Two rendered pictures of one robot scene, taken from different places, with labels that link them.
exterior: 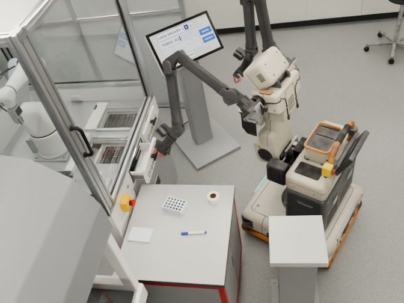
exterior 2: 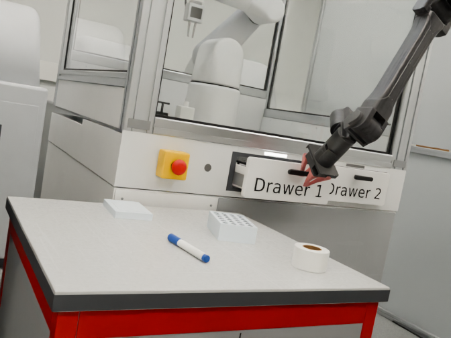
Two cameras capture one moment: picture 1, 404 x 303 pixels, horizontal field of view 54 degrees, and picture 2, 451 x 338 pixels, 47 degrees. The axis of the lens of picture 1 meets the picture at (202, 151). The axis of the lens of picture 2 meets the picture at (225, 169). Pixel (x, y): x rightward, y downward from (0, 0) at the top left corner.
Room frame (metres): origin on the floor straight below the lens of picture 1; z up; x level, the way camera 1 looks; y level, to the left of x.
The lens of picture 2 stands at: (0.56, -0.56, 1.03)
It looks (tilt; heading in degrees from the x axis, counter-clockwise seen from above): 6 degrees down; 44
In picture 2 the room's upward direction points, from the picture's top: 10 degrees clockwise
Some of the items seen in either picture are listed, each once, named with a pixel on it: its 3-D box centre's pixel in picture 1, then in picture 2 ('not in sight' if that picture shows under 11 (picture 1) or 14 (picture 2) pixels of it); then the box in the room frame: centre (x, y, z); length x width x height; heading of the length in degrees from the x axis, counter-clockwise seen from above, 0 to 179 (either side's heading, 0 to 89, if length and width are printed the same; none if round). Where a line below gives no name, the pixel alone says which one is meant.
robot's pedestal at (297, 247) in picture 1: (296, 273); not in sight; (1.07, -0.38, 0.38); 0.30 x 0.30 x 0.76; 76
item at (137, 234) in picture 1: (140, 234); (127, 209); (1.29, 0.42, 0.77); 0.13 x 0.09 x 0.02; 69
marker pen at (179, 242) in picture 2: (193, 232); (187, 247); (1.23, 0.14, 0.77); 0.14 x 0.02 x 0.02; 79
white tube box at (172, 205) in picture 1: (175, 205); (231, 227); (1.43, 0.22, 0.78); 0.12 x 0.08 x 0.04; 58
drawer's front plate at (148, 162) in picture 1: (151, 159); (288, 182); (1.75, 0.31, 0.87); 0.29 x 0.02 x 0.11; 163
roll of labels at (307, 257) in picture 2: (213, 198); (310, 257); (1.43, -0.01, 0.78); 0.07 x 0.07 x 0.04
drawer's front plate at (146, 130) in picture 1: (150, 125); (353, 186); (2.07, 0.30, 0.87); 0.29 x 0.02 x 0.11; 163
